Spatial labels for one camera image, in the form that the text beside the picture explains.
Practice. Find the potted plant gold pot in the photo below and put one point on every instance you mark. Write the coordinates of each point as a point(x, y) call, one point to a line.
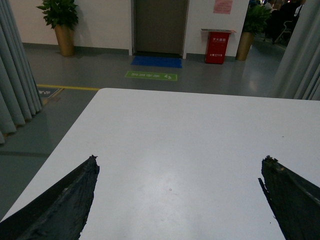
point(62, 16)
point(254, 23)

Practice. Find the blue floor mat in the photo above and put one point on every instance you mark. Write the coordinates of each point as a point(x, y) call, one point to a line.
point(153, 61)

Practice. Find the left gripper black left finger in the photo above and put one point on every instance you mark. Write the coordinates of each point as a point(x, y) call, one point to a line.
point(59, 213)

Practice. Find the right potted plant gold pot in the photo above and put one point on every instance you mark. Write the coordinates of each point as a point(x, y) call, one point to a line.
point(254, 23)

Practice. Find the red fire extinguisher box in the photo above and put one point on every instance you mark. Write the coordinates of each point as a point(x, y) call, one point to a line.
point(216, 46)

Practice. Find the green floor sign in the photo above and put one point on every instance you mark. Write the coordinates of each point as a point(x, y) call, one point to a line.
point(152, 75)

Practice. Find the grey curtain right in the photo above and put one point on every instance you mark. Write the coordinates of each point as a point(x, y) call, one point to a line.
point(298, 74)

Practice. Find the grey curtain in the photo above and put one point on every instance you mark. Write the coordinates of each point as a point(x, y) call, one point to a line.
point(19, 96)
point(298, 74)

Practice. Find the pink wall notice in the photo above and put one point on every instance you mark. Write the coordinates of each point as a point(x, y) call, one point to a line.
point(223, 7)

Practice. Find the left potted plant gold pot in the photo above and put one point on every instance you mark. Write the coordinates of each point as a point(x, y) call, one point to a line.
point(62, 16)

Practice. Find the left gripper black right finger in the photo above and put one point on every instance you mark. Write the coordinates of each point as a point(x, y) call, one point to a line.
point(294, 201)

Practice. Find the grey curtain left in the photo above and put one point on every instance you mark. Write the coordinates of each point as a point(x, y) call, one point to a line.
point(19, 96)

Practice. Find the grey door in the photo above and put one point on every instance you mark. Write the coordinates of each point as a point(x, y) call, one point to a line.
point(159, 26)

